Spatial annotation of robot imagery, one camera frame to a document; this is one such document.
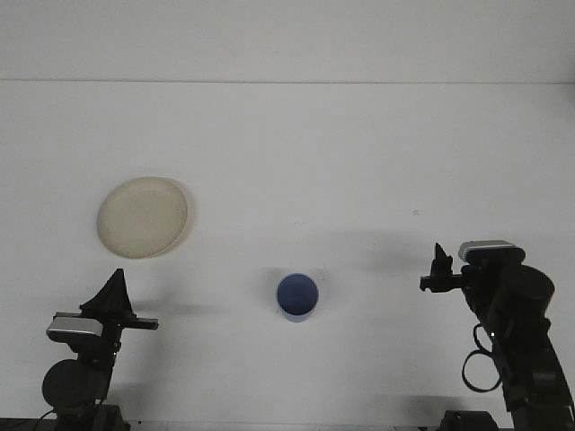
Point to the pale blue cup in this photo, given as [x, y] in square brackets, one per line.
[297, 296]

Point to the pale round plate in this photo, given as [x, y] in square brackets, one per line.
[141, 217]

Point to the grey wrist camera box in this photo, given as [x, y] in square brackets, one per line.
[489, 249]
[72, 328]

